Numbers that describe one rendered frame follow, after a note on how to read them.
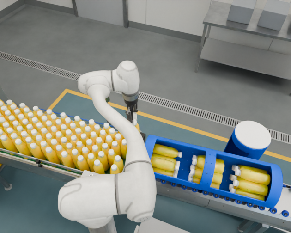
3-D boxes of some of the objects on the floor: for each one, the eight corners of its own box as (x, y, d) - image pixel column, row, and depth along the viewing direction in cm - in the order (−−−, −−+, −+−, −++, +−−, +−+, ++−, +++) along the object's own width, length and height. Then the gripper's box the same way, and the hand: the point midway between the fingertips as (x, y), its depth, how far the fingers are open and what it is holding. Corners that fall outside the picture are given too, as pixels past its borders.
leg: (243, 232, 239) (268, 211, 192) (237, 231, 240) (261, 209, 193) (243, 227, 243) (268, 204, 195) (237, 225, 244) (261, 202, 196)
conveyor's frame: (128, 228, 241) (122, 192, 172) (-11, 185, 268) (-63, 139, 200) (141, 185, 271) (141, 139, 202) (15, 150, 299) (-22, 99, 230)
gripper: (131, 109, 120) (134, 134, 139) (142, 86, 130) (143, 113, 149) (118, 105, 122) (122, 131, 141) (129, 83, 131) (132, 110, 150)
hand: (133, 118), depth 142 cm, fingers closed on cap, 4 cm apart
